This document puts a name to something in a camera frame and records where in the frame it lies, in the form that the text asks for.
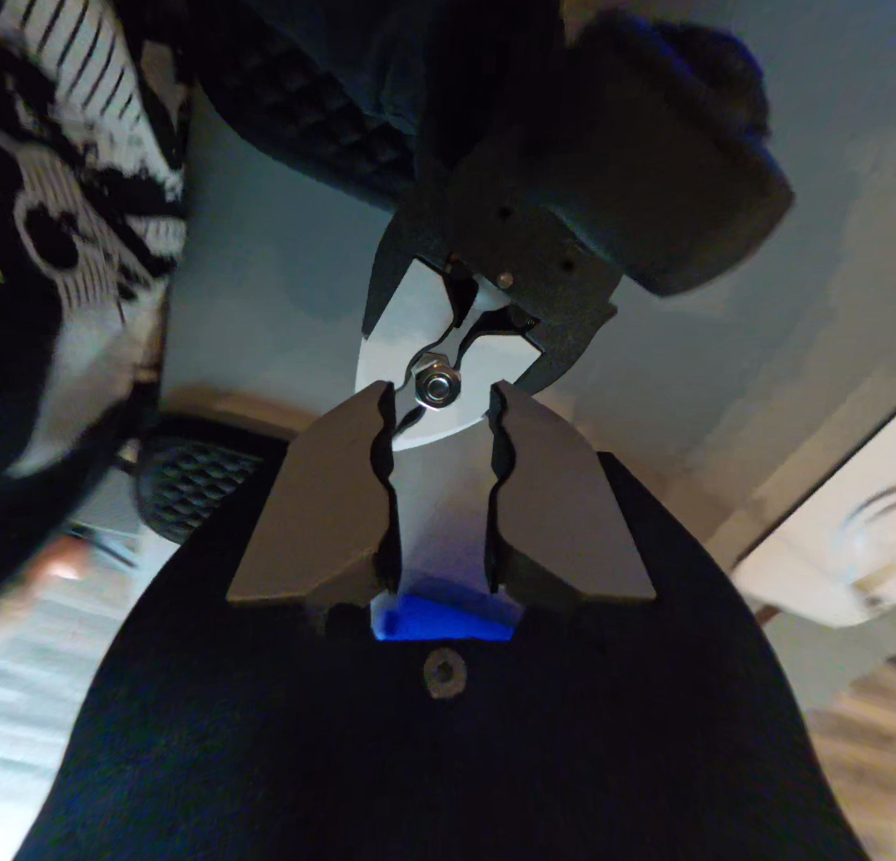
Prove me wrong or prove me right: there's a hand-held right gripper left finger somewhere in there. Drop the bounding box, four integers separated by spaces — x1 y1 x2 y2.
225 380 401 617

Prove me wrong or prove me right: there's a person's black printed shirt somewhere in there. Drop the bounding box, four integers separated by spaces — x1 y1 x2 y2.
0 0 193 582

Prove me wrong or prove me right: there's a silver hex nut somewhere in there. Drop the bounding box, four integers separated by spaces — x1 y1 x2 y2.
409 352 464 411

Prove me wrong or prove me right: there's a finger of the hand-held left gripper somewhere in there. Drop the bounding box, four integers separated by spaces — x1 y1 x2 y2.
355 257 461 394
392 282 545 452

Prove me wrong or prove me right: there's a person's left forearm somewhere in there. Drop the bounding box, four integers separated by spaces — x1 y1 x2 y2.
231 0 568 197

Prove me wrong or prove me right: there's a blue plastic bin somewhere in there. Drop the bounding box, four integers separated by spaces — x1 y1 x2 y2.
370 572 525 645

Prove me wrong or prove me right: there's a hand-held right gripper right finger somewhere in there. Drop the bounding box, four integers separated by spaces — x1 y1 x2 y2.
486 381 658 613

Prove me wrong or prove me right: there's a white document stand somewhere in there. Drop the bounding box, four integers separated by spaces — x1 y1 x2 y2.
728 441 896 631

